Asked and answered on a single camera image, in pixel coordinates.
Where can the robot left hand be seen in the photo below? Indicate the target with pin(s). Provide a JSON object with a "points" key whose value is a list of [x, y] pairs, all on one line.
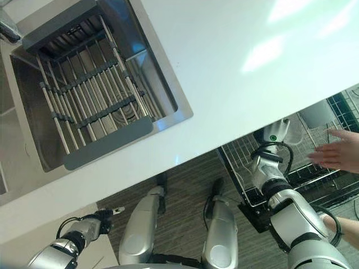
{"points": [[105, 221]]}

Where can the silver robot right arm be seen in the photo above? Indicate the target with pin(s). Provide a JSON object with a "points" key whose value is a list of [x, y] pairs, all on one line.
{"points": [[291, 213]]}

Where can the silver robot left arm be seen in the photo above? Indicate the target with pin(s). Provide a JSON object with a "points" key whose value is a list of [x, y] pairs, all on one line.
{"points": [[81, 231]]}

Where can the dark robot left foot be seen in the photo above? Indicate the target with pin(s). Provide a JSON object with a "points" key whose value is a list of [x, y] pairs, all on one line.
{"points": [[162, 182]]}

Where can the dark robot foot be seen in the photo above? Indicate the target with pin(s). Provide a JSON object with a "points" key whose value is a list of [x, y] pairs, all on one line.
{"points": [[162, 182], [217, 187]]}

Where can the beige cabinet front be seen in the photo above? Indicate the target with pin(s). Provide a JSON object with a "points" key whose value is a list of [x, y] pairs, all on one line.
{"points": [[28, 229]]}

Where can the round sink drain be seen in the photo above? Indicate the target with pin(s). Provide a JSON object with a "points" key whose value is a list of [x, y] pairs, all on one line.
{"points": [[129, 107]]}

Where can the silver robot right leg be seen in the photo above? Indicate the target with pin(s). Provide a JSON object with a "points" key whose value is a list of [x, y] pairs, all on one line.
{"points": [[221, 229]]}

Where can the dark robot right foot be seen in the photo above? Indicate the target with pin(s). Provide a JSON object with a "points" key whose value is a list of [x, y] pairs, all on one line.
{"points": [[217, 187]]}

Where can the grey roll-up sink drying rack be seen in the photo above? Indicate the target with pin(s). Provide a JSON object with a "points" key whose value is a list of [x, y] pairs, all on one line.
{"points": [[84, 81]]}

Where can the stainless steel kitchen sink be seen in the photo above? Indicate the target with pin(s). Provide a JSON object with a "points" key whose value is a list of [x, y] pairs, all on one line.
{"points": [[164, 84]]}

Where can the person's hand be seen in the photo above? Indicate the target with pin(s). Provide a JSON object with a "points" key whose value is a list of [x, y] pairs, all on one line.
{"points": [[347, 228], [336, 154]]}

